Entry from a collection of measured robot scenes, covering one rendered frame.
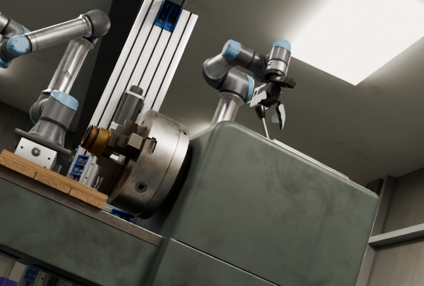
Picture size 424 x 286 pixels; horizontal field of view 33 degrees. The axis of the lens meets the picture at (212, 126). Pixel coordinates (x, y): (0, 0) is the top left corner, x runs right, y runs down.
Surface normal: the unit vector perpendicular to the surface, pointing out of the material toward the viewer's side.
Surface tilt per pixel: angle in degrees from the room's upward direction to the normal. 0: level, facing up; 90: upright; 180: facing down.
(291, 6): 180
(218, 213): 90
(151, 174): 113
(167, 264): 90
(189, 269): 90
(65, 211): 90
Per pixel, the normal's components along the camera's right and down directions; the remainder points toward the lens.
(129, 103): 0.25, -0.26
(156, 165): 0.30, -0.02
